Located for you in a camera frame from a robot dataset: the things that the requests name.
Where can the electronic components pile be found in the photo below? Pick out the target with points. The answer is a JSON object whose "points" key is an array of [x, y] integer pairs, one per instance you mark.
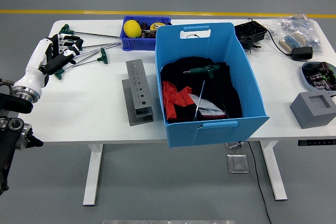
{"points": [[319, 77]]}

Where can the black power adapter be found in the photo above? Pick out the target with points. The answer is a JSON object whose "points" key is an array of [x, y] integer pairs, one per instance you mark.
{"points": [[302, 53]]}

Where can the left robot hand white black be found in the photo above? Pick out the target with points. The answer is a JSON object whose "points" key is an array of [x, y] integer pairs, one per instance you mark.
{"points": [[34, 61]]}

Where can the black plastic tray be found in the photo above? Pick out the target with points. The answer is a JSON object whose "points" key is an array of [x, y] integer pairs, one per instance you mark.
{"points": [[250, 31]]}

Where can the white table leg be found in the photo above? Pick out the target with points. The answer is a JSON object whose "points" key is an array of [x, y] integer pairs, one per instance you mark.
{"points": [[274, 171], [92, 174]]}

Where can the clear plastic component bags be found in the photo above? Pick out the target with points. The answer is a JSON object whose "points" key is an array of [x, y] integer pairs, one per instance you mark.
{"points": [[294, 24]]}

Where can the light blue plate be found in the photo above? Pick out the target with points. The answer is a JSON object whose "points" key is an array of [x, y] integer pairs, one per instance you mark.
{"points": [[305, 77]]}

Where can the small blue plastic bin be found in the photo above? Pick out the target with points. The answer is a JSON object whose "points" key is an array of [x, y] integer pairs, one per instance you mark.
{"points": [[136, 43]]}

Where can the black cloth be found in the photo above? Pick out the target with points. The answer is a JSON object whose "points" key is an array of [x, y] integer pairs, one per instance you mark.
{"points": [[183, 82]]}

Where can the silver grey bag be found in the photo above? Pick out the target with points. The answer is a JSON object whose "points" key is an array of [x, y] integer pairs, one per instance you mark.
{"points": [[211, 106]]}

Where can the dark small parts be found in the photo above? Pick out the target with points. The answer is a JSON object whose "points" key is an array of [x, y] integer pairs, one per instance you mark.
{"points": [[148, 34]]}

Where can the red cloth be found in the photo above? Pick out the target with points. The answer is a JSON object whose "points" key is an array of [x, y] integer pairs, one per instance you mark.
{"points": [[172, 95]]}

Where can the grey block with square recess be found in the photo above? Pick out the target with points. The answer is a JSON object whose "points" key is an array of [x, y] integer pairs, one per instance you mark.
{"points": [[304, 113]]}

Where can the black table control panel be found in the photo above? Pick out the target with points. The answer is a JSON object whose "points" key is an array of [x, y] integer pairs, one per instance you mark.
{"points": [[316, 142]]}

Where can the large metal floor plate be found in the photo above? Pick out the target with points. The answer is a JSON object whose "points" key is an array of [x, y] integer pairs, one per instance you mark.
{"points": [[237, 163]]}

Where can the beige resistor tape strip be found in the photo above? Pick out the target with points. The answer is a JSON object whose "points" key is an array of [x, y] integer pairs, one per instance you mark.
{"points": [[291, 42]]}

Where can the grey metal tool stand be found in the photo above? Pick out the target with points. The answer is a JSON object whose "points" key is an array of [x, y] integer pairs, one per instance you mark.
{"points": [[139, 90]]}

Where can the yellow tape measure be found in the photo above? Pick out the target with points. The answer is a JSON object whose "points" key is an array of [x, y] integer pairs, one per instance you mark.
{"points": [[155, 26]]}

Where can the small metal floor plate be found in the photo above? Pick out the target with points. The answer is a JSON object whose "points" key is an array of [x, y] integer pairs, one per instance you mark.
{"points": [[234, 144]]}

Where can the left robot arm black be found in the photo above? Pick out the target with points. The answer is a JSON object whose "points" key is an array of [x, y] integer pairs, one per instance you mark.
{"points": [[13, 103]]}

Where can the large blue plastic box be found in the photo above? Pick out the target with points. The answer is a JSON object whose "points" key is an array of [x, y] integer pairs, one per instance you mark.
{"points": [[218, 134]]}

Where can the yellow lemon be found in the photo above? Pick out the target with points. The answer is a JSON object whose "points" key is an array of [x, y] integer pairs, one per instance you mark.
{"points": [[132, 28]]}

